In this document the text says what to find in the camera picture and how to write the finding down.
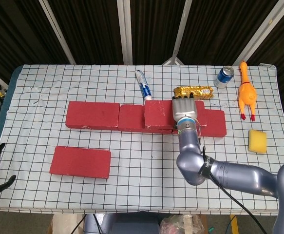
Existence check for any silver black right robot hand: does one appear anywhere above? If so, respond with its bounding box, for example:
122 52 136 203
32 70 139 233
171 92 198 122

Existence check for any red brick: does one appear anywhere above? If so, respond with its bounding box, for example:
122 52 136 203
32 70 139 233
172 109 227 138
144 99 205 130
65 101 121 130
49 146 112 180
117 104 174 134

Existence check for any gold foil snack packet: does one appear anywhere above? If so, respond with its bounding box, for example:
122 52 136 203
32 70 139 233
173 85 215 100

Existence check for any white blue toothpaste tube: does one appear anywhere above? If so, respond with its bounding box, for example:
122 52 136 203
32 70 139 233
134 69 153 101

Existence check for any blue soda can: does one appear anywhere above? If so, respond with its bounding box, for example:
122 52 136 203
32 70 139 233
214 65 235 89

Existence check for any orange rubber chicken toy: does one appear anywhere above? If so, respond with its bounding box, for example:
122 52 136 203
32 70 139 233
238 60 257 121

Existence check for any yellow sponge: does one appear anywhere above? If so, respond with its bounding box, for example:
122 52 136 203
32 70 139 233
247 129 267 155

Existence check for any white black checkered tablecloth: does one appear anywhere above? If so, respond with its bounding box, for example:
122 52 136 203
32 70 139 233
0 63 284 216

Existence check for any clear plastic bag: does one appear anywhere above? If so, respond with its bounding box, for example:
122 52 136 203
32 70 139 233
159 214 205 234

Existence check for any white metal frame post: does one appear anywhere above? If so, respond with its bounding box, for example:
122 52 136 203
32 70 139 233
116 0 134 65
232 0 284 66
38 0 76 65
161 0 193 66

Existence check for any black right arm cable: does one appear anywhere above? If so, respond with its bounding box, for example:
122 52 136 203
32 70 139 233
199 145 267 234

